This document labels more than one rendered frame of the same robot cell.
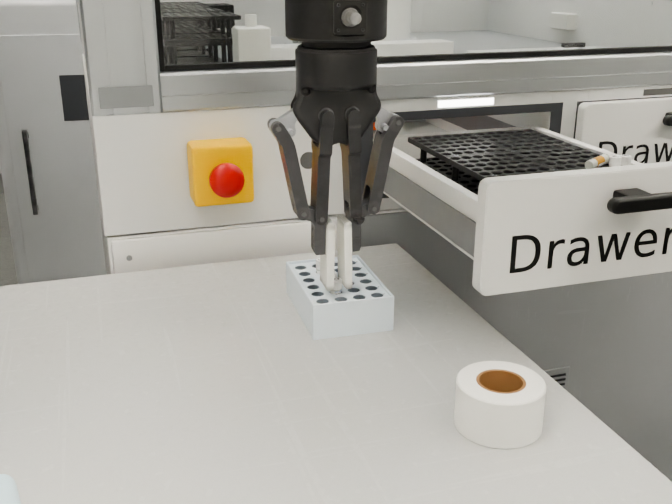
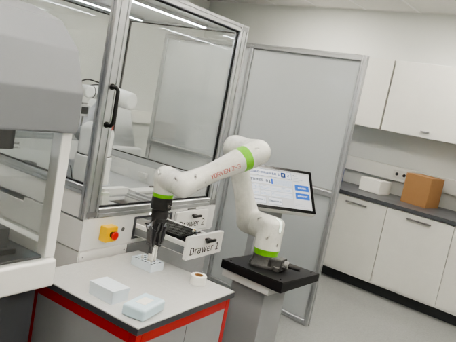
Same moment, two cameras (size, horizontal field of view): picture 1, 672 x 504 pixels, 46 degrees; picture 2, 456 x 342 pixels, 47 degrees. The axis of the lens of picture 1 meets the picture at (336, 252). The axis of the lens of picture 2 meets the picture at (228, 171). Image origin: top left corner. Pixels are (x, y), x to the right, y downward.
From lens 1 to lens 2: 180 cm
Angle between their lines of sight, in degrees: 41
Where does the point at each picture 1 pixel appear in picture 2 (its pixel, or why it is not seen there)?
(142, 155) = (91, 229)
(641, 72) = (187, 203)
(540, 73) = not seen: hidden behind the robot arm
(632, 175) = (207, 235)
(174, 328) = (118, 273)
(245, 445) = (162, 290)
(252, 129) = (113, 221)
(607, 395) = not seen: hidden behind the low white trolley
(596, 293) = (174, 262)
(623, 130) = (184, 218)
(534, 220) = (194, 244)
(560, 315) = not seen: hidden behind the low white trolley
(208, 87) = (107, 212)
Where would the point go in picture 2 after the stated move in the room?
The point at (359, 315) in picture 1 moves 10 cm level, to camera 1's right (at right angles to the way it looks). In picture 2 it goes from (158, 267) to (176, 265)
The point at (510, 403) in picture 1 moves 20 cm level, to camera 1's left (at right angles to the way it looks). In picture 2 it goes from (203, 277) to (164, 281)
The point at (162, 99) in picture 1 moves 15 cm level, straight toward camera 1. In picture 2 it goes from (98, 215) to (120, 224)
